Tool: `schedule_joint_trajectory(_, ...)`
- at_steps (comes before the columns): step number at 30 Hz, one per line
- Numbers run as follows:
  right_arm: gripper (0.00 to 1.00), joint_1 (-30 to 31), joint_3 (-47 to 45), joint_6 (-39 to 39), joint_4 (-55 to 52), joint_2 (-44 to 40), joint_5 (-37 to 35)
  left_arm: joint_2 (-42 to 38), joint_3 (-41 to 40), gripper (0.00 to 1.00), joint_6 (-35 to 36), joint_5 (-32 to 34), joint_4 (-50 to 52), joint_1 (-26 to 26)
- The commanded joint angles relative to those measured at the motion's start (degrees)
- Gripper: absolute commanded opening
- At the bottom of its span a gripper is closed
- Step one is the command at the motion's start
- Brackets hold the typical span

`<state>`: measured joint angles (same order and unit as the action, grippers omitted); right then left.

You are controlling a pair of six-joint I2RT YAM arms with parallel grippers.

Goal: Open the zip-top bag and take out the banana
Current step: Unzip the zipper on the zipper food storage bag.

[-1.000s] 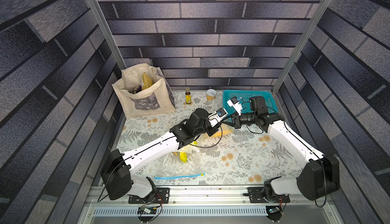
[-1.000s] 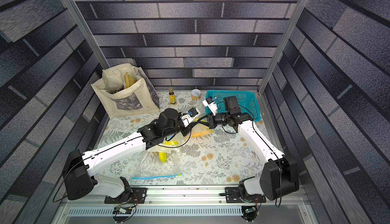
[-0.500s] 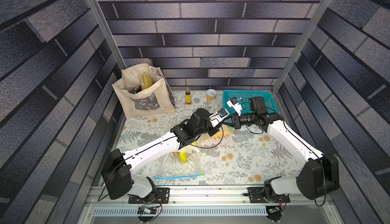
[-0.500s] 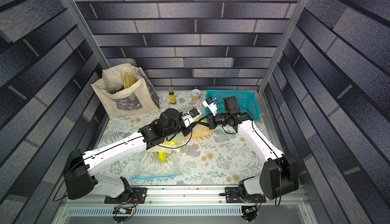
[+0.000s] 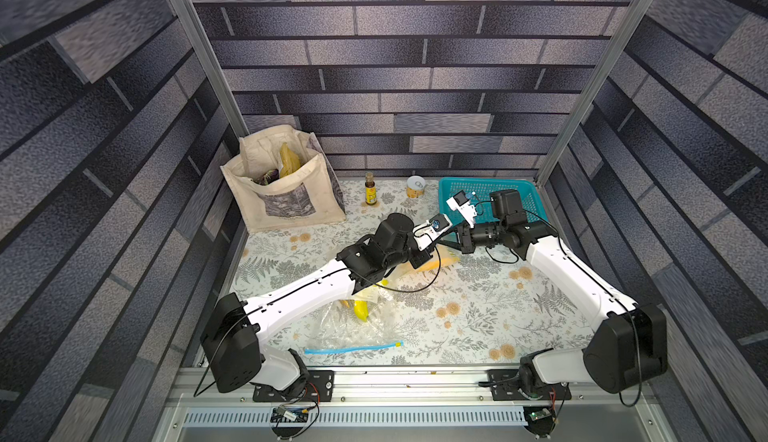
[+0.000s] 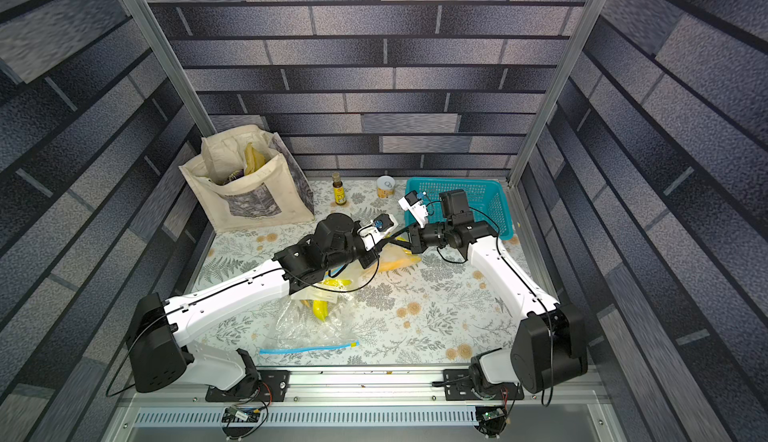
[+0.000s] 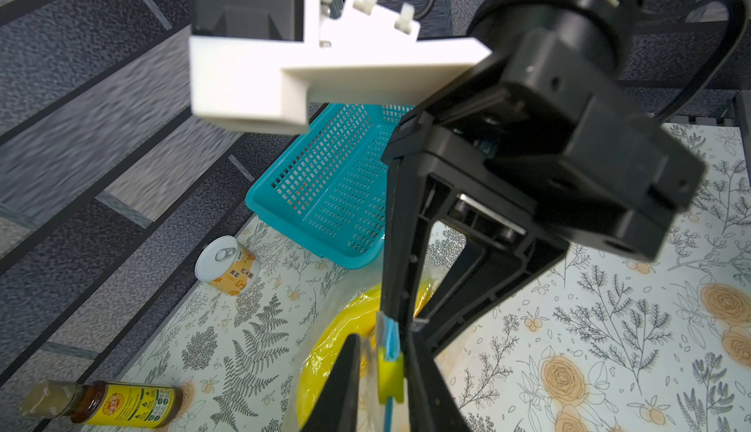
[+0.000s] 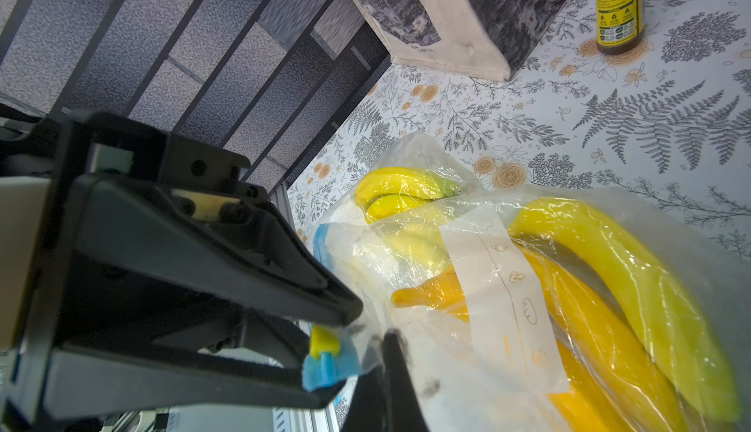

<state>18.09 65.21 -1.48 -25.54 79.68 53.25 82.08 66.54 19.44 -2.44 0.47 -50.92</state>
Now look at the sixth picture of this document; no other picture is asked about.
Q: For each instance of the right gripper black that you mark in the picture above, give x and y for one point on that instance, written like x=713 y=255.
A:
x=414 y=241

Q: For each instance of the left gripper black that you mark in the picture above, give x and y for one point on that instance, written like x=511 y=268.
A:
x=370 y=259

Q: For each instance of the clear zip-top bag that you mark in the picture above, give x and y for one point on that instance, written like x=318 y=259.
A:
x=367 y=273
x=296 y=330

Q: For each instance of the banana bunch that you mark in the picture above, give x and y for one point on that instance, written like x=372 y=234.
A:
x=394 y=258
x=323 y=297

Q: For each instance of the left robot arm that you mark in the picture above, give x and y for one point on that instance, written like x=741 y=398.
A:
x=163 y=335

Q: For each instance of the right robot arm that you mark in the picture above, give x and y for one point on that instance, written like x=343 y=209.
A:
x=549 y=346

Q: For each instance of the beige canvas tote bag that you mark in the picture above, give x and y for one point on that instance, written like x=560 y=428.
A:
x=278 y=194

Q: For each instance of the teal plastic basket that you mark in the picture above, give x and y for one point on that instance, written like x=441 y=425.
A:
x=485 y=197

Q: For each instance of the small brown sauce bottle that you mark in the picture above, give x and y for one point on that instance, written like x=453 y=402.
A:
x=338 y=190

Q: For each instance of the small yellow tin can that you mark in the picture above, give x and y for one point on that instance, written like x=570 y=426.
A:
x=385 y=187

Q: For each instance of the yellow item in tote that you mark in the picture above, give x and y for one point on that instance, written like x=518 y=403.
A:
x=254 y=160

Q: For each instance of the right circuit board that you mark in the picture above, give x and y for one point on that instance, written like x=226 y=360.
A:
x=491 y=422

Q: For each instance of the circuit board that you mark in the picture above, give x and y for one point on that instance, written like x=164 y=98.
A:
x=241 y=415
x=491 y=422

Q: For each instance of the left circuit board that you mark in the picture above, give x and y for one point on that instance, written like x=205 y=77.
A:
x=241 y=415

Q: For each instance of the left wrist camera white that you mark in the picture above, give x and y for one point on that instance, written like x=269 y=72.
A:
x=380 y=227

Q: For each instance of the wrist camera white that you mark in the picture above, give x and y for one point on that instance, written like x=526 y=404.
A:
x=412 y=203
x=380 y=227

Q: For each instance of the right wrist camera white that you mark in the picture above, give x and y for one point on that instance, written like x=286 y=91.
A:
x=412 y=203

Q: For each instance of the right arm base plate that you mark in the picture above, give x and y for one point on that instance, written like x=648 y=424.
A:
x=458 y=385

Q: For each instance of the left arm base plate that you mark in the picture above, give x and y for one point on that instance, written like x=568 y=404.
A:
x=268 y=386

